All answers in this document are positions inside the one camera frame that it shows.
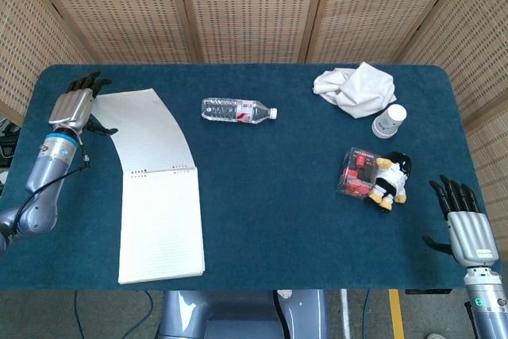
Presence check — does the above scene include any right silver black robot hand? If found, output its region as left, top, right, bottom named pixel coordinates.
left=422, top=174, right=499, bottom=268

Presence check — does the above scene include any grey robot torso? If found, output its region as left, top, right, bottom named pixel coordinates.
left=158, top=289, right=330, bottom=339

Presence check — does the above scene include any woven screen panel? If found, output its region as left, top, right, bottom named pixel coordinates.
left=19, top=0, right=203, bottom=65
left=303, top=0, right=471, bottom=65
left=0, top=0, right=94, bottom=125
left=172, top=0, right=333, bottom=65
left=398, top=0, right=508, bottom=260

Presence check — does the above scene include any blue felt table cover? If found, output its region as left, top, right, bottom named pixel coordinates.
left=0, top=63, right=503, bottom=292

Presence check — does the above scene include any clear plastic box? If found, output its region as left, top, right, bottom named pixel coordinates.
left=336, top=147, right=382, bottom=198

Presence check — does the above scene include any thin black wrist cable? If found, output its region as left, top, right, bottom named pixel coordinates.
left=7, top=132, right=92, bottom=245

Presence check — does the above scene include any clear plastic water bottle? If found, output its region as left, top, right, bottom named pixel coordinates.
left=201, top=97, right=278, bottom=125

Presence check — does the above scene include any black equipment with cables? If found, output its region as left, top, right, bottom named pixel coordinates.
left=0, top=116, right=21, bottom=169

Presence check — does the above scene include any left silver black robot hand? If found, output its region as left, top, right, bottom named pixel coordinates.
left=48, top=71, right=119, bottom=136

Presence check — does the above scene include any white printed paper cup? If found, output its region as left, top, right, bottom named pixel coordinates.
left=371, top=103, right=408, bottom=140

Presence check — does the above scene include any yellow paper notepad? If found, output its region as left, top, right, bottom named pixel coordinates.
left=96, top=87, right=206, bottom=285

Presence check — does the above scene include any crumpled white cloth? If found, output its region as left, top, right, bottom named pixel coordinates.
left=312, top=61, right=398, bottom=120

